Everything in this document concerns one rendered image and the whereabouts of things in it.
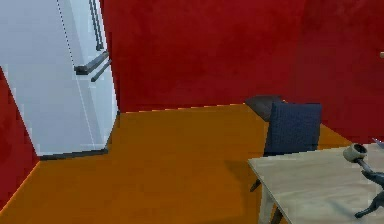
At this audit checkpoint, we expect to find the dark brown round bin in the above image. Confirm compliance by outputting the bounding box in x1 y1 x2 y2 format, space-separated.
244 94 285 123

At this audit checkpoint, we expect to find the dark blue chair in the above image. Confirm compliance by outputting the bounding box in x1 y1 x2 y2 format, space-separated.
249 101 324 193

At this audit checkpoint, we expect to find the beige cup with grey handle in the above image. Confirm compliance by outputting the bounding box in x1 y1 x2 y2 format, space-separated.
342 143 375 173

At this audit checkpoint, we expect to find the dark grey fridge handle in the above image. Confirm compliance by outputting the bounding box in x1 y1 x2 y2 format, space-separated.
73 50 110 76
88 0 105 52

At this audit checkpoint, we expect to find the black figurine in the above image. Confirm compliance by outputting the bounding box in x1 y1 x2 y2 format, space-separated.
354 169 384 220

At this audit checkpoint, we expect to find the pale wooden table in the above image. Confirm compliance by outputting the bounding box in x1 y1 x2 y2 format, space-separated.
247 142 384 224

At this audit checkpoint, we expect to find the white fridge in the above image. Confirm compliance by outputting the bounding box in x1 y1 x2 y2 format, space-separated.
0 0 120 162

